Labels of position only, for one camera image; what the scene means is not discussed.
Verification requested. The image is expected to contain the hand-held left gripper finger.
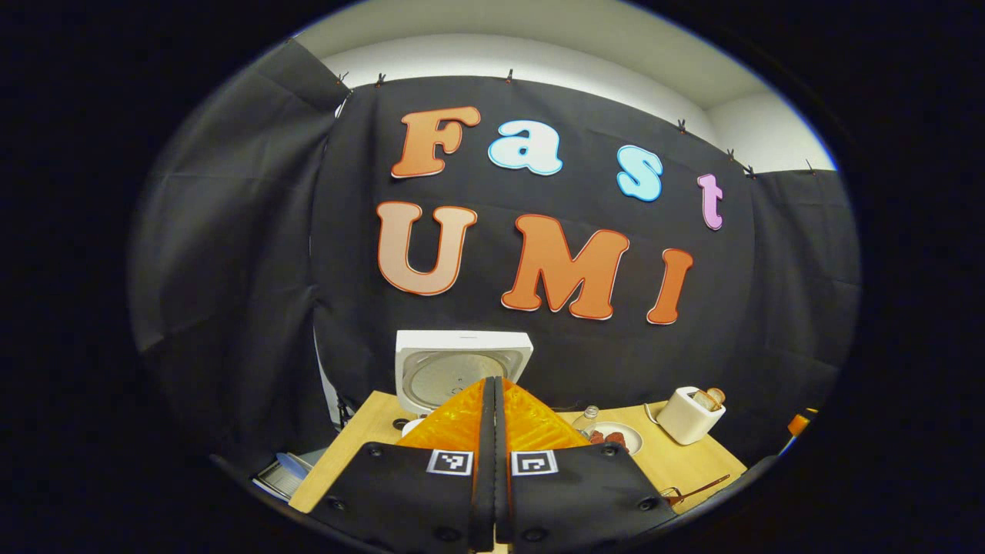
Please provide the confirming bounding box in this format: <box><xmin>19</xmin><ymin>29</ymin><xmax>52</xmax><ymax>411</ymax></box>
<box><xmin>308</xmin><ymin>377</ymin><xmax>497</xmax><ymax>554</ymax></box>
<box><xmin>496</xmin><ymin>377</ymin><xmax>678</xmax><ymax>554</ymax></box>

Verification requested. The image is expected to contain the brown wooden spoon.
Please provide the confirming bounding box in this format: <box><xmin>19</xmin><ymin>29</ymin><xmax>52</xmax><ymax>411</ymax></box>
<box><xmin>666</xmin><ymin>475</ymin><xmax>732</xmax><ymax>506</ymax></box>

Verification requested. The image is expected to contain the white rice cooker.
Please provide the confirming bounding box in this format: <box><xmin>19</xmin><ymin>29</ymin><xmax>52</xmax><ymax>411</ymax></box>
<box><xmin>395</xmin><ymin>331</ymin><xmax>533</xmax><ymax>438</ymax></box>

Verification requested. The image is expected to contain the white toaster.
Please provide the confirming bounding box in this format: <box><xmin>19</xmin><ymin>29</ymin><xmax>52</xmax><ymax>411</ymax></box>
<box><xmin>656</xmin><ymin>386</ymin><xmax>726</xmax><ymax>446</ymax></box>

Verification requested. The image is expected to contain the white round plate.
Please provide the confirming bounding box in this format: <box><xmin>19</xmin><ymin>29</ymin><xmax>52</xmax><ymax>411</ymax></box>
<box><xmin>583</xmin><ymin>422</ymin><xmax>643</xmax><ymax>456</ymax></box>

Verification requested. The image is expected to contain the white and blue floor object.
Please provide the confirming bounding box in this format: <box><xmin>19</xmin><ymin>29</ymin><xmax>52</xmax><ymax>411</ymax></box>
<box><xmin>254</xmin><ymin>452</ymin><xmax>312</xmax><ymax>501</ymax></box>

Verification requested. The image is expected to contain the black backdrop cloth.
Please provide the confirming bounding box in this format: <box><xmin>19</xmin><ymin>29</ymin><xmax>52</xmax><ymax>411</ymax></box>
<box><xmin>127</xmin><ymin>38</ymin><xmax>861</xmax><ymax>493</ymax></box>

